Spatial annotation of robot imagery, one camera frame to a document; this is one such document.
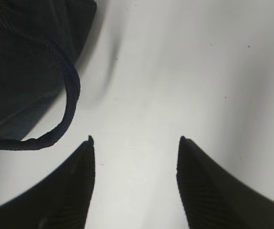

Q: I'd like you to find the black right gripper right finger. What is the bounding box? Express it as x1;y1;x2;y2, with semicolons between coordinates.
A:
176;136;274;229

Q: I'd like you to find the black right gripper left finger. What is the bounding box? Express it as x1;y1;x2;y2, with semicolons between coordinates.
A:
0;136;95;229

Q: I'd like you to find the dark blue fabric lunch bag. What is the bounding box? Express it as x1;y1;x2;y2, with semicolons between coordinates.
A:
0;0;97;151

